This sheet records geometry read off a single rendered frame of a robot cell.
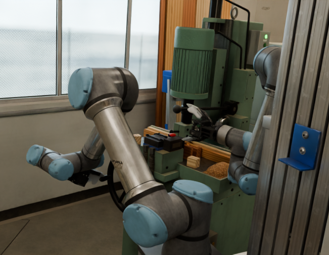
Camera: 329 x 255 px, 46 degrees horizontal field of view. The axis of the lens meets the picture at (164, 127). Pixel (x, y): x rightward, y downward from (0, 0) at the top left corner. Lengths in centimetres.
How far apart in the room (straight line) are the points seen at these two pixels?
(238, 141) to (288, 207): 47
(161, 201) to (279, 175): 30
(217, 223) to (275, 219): 87
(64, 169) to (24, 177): 165
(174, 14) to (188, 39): 166
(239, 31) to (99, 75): 91
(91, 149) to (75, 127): 168
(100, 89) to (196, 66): 70
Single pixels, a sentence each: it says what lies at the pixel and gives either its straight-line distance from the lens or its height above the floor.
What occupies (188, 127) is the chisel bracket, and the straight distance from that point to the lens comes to 179.
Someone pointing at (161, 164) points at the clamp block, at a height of 91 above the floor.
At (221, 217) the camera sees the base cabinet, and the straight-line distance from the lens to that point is 190.
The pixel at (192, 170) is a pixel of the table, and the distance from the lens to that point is 164.
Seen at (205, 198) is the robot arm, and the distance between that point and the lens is 107.
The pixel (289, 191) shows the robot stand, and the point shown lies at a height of 111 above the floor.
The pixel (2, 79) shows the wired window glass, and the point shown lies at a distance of 286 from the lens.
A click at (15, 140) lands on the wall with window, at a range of 290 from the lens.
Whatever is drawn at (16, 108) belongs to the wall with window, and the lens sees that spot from 285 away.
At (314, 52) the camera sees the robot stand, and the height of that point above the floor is 144.
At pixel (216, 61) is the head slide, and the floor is 133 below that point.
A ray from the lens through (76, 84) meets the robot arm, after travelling 112.
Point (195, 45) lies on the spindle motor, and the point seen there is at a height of 140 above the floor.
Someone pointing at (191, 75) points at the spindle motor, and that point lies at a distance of 171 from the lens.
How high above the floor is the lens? 148
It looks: 15 degrees down
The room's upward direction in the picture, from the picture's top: 5 degrees clockwise
